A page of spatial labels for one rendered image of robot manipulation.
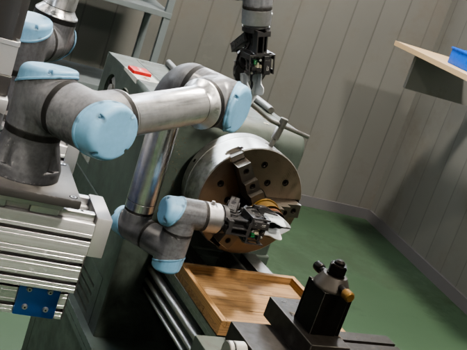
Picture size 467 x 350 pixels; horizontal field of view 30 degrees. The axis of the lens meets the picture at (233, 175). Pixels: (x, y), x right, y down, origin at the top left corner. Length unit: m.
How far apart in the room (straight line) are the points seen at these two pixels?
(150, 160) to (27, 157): 0.44
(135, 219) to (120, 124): 0.55
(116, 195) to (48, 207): 0.79
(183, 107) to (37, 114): 0.32
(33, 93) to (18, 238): 0.30
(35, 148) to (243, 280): 0.84
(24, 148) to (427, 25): 4.99
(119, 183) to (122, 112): 0.93
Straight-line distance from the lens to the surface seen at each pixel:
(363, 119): 6.47
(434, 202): 6.10
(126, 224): 2.18
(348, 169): 6.56
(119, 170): 2.58
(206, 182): 2.30
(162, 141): 2.10
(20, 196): 1.74
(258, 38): 2.18
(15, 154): 1.77
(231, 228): 2.12
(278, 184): 2.39
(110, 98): 1.68
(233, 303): 2.22
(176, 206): 2.07
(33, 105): 1.73
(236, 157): 2.31
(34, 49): 2.22
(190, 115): 1.88
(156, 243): 2.13
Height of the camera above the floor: 1.76
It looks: 15 degrees down
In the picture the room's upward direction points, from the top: 19 degrees clockwise
